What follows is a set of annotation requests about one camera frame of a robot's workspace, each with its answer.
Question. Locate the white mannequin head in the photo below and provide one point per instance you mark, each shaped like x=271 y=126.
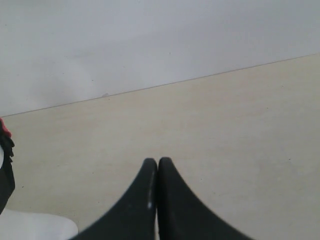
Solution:
x=17 y=225

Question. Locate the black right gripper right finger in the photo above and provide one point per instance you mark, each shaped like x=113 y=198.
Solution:
x=182 y=215

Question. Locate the black helmet with visor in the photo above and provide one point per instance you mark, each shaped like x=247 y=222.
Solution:
x=6 y=162

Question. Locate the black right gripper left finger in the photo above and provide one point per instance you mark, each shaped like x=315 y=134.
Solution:
x=133 y=216

